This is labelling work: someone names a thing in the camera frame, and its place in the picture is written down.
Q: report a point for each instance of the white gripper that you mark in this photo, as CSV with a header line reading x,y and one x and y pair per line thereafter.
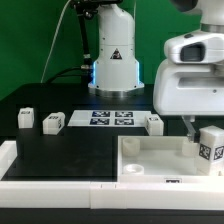
x,y
188,90

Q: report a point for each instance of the white square tabletop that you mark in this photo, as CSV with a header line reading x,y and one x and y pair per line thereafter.
x,y
165,159

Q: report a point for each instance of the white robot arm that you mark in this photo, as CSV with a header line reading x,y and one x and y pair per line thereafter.
x,y
116,71

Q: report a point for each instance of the white tag sheet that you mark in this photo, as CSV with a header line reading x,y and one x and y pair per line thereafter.
x,y
108,118

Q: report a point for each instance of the white U-shaped obstacle fence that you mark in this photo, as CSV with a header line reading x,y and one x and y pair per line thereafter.
x,y
208,195

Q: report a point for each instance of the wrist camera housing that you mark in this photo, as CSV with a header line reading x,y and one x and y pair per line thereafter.
x,y
197,47

